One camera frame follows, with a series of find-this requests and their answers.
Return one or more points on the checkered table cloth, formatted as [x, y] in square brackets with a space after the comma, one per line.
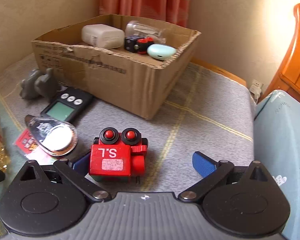
[205, 112]

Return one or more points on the black blue toy robot block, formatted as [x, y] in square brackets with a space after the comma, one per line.
[138, 44]

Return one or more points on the black digital timer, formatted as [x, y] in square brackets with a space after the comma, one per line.
[67, 105]

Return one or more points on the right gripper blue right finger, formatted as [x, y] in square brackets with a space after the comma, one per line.
[214, 174]

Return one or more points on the clear plastic jar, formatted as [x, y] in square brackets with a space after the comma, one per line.
[135, 28]

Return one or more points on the red card pack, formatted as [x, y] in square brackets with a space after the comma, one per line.
[28, 147]

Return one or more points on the open cardboard box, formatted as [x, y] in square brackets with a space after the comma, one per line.
[136, 83]

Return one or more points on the wooden bed headboard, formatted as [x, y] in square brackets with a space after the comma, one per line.
[287, 77]

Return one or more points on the white wall charger plug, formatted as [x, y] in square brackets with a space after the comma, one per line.
[256, 90]

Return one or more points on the white frosted plastic jar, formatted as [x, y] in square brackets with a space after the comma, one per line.
[102, 36]

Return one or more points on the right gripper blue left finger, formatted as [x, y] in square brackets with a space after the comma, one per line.
[74, 170]

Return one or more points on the mint green oval case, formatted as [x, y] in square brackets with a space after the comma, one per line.
[160, 51]

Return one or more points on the light blue floral bedsheet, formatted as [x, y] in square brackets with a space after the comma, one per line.
[277, 146]

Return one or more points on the clear correction tape dispenser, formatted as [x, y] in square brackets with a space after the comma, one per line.
[56, 138]

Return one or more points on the red toy robot block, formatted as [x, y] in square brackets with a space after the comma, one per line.
[118, 156]

